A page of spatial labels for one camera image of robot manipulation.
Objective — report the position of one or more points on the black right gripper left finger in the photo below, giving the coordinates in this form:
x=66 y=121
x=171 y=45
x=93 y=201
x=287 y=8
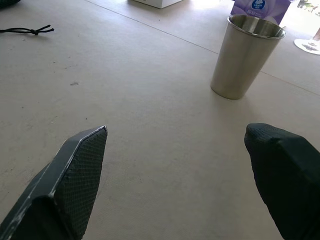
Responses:
x=62 y=190

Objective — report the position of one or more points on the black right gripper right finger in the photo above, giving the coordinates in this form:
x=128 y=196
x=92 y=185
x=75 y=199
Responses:
x=287 y=180

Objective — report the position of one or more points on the stainless steel cup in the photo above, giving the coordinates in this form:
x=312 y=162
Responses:
x=237 y=62

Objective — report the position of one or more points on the glass flask with orange liquid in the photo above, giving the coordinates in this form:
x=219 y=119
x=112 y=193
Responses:
x=307 y=46

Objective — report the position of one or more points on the purple tissue box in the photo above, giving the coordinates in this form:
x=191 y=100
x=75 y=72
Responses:
x=250 y=7

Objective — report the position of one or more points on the white cardboard box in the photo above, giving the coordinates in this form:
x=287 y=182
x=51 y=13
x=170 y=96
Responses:
x=155 y=3

